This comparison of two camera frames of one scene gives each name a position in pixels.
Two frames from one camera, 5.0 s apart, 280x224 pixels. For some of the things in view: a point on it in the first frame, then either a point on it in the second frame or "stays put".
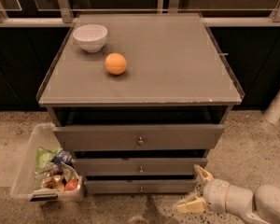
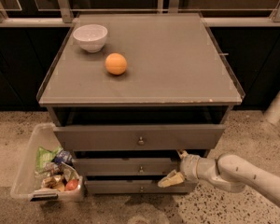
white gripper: x=216 y=194 → x=189 y=167
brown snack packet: x=55 y=181 stays put
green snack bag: x=44 y=159 stays put
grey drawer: x=168 y=166 stays put
